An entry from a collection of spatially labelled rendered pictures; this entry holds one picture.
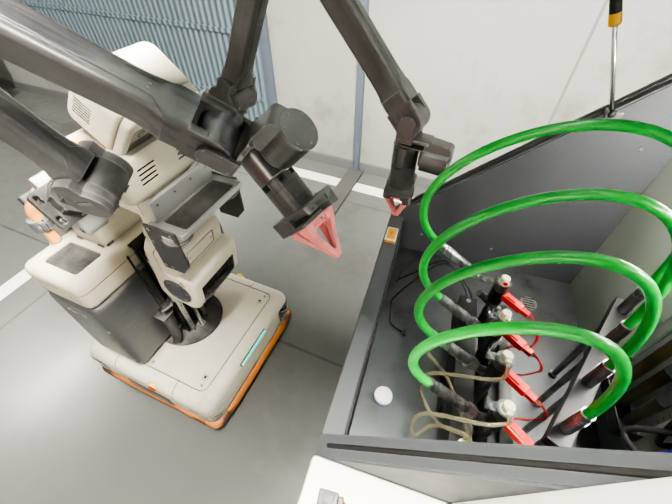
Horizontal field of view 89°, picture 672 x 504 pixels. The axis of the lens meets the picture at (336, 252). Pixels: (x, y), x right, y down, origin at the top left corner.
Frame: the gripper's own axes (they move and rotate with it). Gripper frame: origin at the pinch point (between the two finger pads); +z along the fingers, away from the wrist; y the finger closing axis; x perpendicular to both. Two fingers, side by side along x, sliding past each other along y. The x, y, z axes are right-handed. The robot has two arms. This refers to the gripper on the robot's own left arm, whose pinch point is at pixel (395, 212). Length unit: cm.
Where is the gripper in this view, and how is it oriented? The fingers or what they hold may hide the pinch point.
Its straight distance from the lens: 90.8
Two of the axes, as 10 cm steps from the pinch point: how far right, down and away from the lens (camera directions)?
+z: 0.0, 6.8, 7.3
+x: -9.5, -2.3, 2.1
